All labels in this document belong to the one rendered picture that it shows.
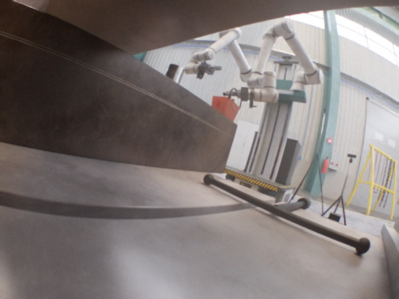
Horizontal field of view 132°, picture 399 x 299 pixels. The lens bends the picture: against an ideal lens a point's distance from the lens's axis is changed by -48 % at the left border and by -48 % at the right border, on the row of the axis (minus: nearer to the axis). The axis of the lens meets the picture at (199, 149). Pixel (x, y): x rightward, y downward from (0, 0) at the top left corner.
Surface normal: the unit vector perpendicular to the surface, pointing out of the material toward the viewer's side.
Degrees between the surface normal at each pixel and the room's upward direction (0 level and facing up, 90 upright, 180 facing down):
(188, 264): 0
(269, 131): 90
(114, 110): 90
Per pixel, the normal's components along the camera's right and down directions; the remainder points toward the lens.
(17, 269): 0.29, -0.96
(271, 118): -0.63, -0.18
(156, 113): 0.77, 0.25
